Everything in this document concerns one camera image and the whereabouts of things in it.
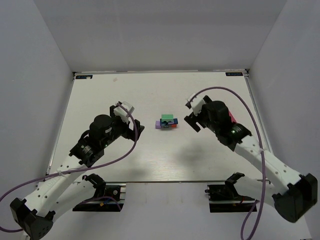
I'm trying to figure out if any pink plastic box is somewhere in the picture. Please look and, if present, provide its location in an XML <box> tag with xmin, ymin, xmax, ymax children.
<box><xmin>228</xmin><ymin>111</ymin><xmax>237</xmax><ymax>123</ymax></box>

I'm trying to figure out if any dark blue long block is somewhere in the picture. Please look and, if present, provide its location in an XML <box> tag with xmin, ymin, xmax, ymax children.
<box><xmin>159</xmin><ymin>117</ymin><xmax>179</xmax><ymax>126</ymax></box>

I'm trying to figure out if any green wood block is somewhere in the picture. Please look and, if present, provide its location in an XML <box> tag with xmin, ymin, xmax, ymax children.
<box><xmin>161</xmin><ymin>114</ymin><xmax>174</xmax><ymax>122</ymax></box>

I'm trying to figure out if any blue cube block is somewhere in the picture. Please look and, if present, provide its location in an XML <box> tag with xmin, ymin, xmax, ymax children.
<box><xmin>160</xmin><ymin>119</ymin><xmax>168</xmax><ymax>127</ymax></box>

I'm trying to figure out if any brown wood block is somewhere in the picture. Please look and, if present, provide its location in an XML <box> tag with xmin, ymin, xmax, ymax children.
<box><xmin>161</xmin><ymin>125</ymin><xmax>171</xmax><ymax>129</ymax></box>

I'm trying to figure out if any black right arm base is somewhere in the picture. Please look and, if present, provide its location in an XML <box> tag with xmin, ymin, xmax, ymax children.
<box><xmin>204</xmin><ymin>184</ymin><xmax>255</xmax><ymax>213</ymax></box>

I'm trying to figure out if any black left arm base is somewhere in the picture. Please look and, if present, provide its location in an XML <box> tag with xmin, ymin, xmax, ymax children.
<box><xmin>72</xmin><ymin>173</ymin><xmax>126</xmax><ymax>213</ymax></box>

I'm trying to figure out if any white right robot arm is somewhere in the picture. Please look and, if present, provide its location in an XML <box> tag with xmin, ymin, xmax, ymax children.
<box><xmin>184</xmin><ymin>94</ymin><xmax>318</xmax><ymax>223</ymax></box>

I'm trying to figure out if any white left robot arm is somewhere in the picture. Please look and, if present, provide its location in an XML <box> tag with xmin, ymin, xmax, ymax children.
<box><xmin>10</xmin><ymin>102</ymin><xmax>144</xmax><ymax>240</ymax></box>

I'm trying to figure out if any blue table logo sticker right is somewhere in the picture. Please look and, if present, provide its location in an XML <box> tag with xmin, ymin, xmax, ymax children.
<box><xmin>225</xmin><ymin>72</ymin><xmax>243</xmax><ymax>77</ymax></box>

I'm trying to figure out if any blue table logo sticker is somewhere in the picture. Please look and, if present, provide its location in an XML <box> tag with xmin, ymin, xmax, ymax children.
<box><xmin>225</xmin><ymin>72</ymin><xmax>243</xmax><ymax>77</ymax></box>
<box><xmin>75</xmin><ymin>75</ymin><xmax>93</xmax><ymax>80</ymax></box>

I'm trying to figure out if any blue table logo sticker left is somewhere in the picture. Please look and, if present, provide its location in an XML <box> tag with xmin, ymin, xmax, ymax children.
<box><xmin>75</xmin><ymin>75</ymin><xmax>93</xmax><ymax>80</ymax></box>

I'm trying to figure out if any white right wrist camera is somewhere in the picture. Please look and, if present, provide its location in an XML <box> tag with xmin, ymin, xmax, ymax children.
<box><xmin>185</xmin><ymin>93</ymin><xmax>206</xmax><ymax>116</ymax></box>

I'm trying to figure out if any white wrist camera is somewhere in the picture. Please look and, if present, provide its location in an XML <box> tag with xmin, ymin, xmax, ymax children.
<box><xmin>185</xmin><ymin>93</ymin><xmax>206</xmax><ymax>116</ymax></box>
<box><xmin>112</xmin><ymin>101</ymin><xmax>135</xmax><ymax>124</ymax></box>

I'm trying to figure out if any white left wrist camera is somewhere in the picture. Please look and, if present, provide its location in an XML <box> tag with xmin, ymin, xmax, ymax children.
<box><xmin>112</xmin><ymin>101</ymin><xmax>135</xmax><ymax>124</ymax></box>

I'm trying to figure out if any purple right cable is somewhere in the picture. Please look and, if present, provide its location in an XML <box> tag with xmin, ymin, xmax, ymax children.
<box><xmin>186</xmin><ymin>86</ymin><xmax>266</xmax><ymax>240</ymax></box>

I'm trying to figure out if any purple cable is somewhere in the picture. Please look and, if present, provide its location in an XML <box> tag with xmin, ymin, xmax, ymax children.
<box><xmin>186</xmin><ymin>86</ymin><xmax>266</xmax><ymax>240</ymax></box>
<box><xmin>0</xmin><ymin>103</ymin><xmax>140</xmax><ymax>233</ymax></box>

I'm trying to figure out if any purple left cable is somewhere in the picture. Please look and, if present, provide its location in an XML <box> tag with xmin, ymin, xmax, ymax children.
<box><xmin>0</xmin><ymin>103</ymin><xmax>140</xmax><ymax>233</ymax></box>

